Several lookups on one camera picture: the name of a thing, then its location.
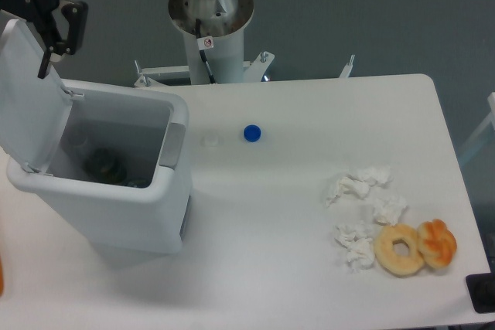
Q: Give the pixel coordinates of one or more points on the white metal mounting frame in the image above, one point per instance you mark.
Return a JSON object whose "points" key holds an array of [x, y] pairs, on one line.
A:
{"points": [[151, 77]]}

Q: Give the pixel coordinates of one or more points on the orange twisted bread roll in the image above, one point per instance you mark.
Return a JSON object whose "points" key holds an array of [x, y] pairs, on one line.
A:
{"points": [[436, 243]]}

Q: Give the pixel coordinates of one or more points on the white trash can body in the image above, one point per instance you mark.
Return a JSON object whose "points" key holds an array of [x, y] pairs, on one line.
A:
{"points": [[148, 130]]}

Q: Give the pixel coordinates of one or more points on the white bottle cap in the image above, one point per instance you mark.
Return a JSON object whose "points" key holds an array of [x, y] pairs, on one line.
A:
{"points": [[211, 140]]}

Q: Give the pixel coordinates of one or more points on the crumpled white tissue bottom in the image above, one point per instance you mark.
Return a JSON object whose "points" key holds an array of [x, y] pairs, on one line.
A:
{"points": [[357, 241]]}

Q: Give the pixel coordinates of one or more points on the crumpled white tissue middle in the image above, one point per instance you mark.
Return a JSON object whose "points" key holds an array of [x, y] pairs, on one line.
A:
{"points": [[387, 210]]}

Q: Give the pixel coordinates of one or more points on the white trash can lid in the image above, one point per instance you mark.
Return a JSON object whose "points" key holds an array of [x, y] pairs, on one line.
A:
{"points": [[34, 111]]}

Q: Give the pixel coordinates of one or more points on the crumpled white tissue top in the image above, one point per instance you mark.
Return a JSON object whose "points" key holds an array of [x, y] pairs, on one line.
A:
{"points": [[356, 182]]}

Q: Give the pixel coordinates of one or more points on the orange object at edge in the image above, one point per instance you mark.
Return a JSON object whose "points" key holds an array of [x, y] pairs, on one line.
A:
{"points": [[2, 279]]}

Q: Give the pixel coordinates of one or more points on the white frame at right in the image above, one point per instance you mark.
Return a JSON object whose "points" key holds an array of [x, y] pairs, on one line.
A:
{"points": [[482, 135]]}

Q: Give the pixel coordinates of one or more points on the blue bottle cap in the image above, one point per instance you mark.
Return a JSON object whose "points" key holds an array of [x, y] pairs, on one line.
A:
{"points": [[252, 133]]}

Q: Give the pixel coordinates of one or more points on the glazed ring donut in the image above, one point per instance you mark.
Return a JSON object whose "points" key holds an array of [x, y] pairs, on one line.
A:
{"points": [[396, 250]]}

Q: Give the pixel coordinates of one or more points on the crumpled white tissue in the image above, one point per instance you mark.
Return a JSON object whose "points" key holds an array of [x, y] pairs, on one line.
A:
{"points": [[357, 241], [356, 182], [387, 210]]}

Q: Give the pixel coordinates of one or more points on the dark trash inside can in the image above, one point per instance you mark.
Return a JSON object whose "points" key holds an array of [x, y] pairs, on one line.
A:
{"points": [[105, 165]]}

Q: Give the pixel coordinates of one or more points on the black device at corner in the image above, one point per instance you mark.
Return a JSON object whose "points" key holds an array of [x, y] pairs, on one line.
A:
{"points": [[481, 292]]}

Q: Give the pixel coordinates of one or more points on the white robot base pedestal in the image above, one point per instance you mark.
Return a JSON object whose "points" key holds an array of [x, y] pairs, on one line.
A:
{"points": [[213, 35]]}

